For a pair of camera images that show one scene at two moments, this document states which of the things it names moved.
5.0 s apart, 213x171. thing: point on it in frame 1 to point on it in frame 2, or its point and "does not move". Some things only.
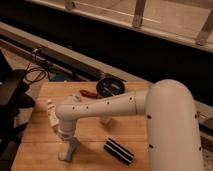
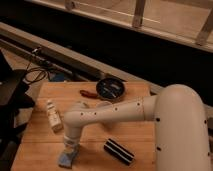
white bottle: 52,114 does not move
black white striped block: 118,151 does not move
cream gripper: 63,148 to 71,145
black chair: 15,95 does not move
